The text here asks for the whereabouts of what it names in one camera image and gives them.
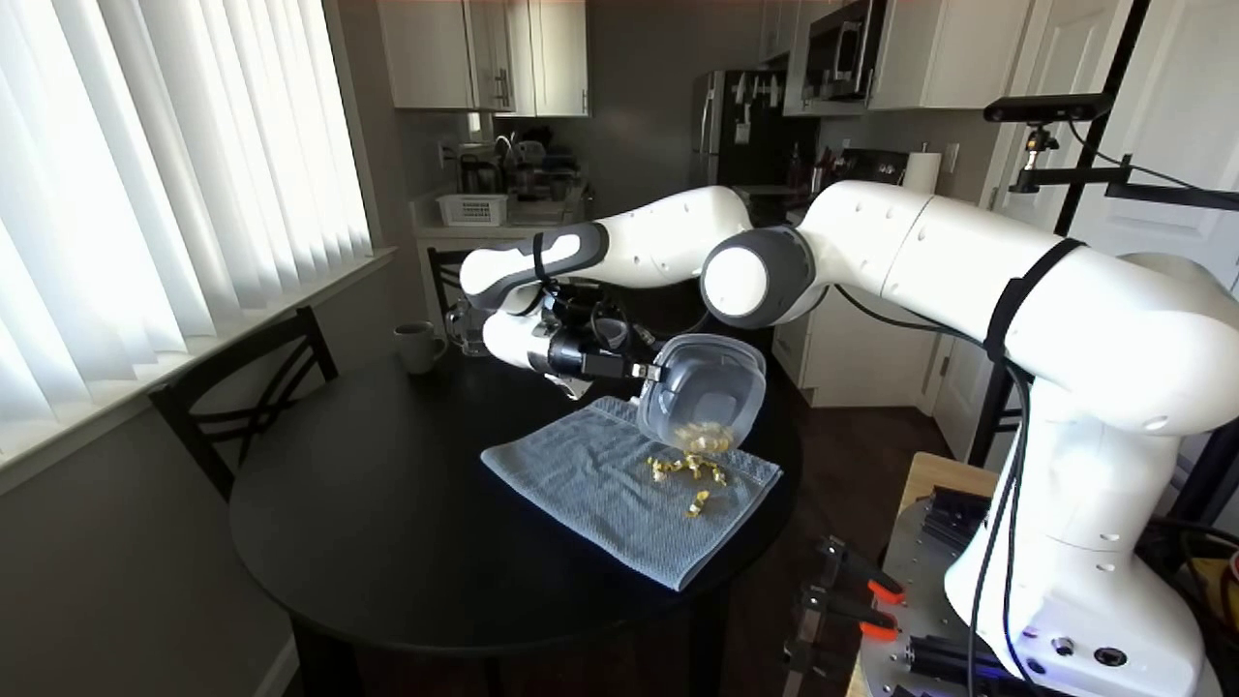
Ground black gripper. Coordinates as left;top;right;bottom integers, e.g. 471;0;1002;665
537;283;674;401

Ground clear plastic food container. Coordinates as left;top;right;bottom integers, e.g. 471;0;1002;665
631;327;775;464

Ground yellow food pieces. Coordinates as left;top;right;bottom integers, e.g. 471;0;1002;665
647;421;745;523

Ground light blue towel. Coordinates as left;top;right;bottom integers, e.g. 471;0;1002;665
478;389;786;594

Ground white paper towel roll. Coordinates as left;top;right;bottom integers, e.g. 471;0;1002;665
902;147;944;192

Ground black wooden chair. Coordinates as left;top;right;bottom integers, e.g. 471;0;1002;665
146;300;342;504
422;245;488;353

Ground dark mug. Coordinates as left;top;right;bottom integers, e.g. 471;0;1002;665
392;321;449;379

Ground dark kitchen appliance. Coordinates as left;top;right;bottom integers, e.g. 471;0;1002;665
497;121;585;205

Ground clear countertop bin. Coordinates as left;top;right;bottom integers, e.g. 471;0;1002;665
434;189;511;230

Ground dark refrigerator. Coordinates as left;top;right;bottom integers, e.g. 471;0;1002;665
694;64;799;189

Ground white robot mounting table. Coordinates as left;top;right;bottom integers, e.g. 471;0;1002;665
844;447;1021;697

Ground white upper kitchen cabinets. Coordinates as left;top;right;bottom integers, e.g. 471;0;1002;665
376;0;594;121

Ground built-in microwave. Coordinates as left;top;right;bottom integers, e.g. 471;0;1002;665
799;0;888;107

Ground white vertical blinds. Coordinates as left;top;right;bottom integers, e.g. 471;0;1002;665
0;0;380;428

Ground black clamp orange handle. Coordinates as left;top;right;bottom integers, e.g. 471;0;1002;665
786;593;902;697
804;534;906;615

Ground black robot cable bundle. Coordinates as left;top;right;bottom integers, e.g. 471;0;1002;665
959;236;1088;697

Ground black stereo camera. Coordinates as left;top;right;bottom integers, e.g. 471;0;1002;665
978;90;1117;126

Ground black camera stand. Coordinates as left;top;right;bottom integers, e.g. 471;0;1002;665
966;0;1239;468

